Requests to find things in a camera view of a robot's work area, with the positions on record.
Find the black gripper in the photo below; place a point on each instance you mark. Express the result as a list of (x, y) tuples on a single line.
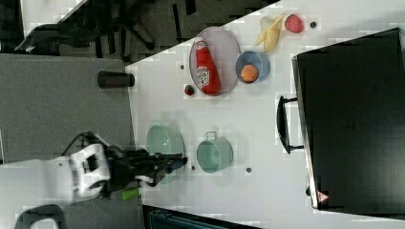
[(130, 166)]

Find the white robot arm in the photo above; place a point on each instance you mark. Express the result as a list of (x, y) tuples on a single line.
[(96, 170)]

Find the black toaster oven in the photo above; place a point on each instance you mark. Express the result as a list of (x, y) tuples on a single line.
[(351, 104)]

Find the green bowl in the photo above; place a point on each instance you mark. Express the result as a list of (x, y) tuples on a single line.
[(165, 140)]

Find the green metal pot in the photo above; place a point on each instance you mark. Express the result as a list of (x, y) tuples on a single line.
[(214, 153)]

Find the small red strawberry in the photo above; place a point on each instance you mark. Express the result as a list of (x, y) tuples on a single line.
[(189, 90)]

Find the red ketchup bottle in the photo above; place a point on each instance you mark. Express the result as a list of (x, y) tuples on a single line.
[(207, 73)]

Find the orange fruit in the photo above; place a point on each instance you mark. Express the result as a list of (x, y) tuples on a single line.
[(249, 73)]

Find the grey round plate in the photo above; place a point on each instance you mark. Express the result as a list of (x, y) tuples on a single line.
[(224, 50)]

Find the blue bowl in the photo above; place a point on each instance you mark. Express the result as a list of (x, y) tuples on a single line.
[(259, 60)]

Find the black office chair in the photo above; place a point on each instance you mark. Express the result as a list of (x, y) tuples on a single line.
[(78, 23)]

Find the yellow peeled banana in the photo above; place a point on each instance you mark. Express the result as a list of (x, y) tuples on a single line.
[(270, 32)]

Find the large red strawberry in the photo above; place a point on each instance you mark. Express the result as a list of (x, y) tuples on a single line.
[(294, 24)]

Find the black cylinder post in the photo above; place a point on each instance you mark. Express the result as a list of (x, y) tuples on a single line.
[(110, 80)]

